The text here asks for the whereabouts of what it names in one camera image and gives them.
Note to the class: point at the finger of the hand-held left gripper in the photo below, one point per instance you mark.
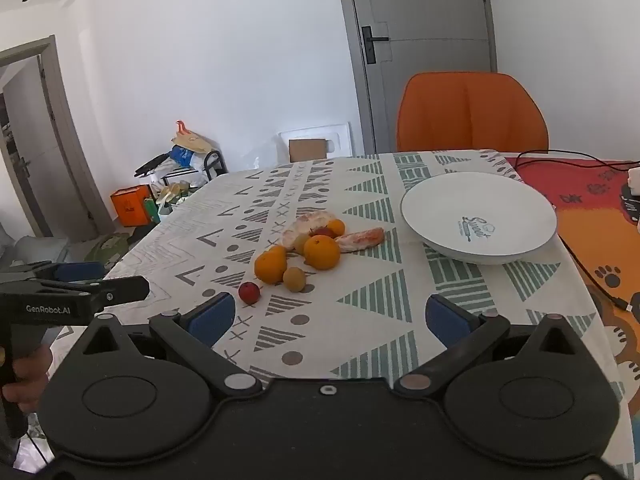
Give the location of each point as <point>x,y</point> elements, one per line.
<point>75,271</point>
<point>125,290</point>

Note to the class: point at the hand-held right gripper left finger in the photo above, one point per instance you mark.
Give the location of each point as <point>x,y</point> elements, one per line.
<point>214,319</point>

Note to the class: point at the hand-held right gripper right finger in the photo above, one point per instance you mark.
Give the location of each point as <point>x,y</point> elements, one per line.
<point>446,322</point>

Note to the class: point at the small red fruit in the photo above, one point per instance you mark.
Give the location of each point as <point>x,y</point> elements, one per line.
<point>323,232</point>
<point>249,292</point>

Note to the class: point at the large orange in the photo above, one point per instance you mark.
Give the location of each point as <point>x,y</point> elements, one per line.
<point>270,266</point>
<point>321,252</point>

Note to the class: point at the yellow-green round fruit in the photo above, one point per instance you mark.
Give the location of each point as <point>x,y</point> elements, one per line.
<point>294,279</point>
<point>300,243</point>

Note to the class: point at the white plate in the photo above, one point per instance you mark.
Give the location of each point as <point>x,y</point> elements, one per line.
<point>478,217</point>

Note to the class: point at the short peeled pomelo segment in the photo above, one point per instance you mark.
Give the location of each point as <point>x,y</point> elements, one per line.
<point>361,240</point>

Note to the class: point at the curved peeled pomelo segment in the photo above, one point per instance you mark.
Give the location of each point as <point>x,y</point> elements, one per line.
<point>302,227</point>

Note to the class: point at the small kumquat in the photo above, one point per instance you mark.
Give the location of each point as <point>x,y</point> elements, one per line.
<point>336,226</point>

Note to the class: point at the person's left hand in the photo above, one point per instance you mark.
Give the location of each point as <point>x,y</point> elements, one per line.
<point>30,377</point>

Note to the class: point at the green bag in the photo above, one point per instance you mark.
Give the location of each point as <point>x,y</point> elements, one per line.
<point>107,250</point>

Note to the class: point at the orange box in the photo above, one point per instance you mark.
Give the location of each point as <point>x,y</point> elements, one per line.
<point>131,206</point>

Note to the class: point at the grey side door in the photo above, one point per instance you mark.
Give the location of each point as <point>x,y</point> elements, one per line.
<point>35,150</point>

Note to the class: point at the black folded stand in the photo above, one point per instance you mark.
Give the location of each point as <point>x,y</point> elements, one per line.
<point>150,165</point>

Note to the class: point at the blue and white bag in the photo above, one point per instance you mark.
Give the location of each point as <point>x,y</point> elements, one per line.
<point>182,156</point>

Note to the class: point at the black metal rack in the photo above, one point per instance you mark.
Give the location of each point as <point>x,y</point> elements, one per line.
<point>216,160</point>

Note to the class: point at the yellow paper bag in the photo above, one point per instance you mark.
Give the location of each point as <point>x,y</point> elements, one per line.
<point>192,141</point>

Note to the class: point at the patterned tablecloth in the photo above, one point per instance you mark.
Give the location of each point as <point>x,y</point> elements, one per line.
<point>350,185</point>

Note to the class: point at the red paw print mat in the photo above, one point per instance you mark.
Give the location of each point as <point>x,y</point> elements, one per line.
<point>590,220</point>

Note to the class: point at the cardboard box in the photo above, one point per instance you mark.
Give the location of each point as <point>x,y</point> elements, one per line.
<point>306,150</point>

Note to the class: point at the orange chair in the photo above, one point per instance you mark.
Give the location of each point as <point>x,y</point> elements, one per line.
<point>470,115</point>

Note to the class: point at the white board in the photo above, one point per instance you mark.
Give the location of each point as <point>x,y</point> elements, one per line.
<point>337,135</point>

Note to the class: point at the white device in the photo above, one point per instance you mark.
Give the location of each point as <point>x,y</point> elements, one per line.
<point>634,181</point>

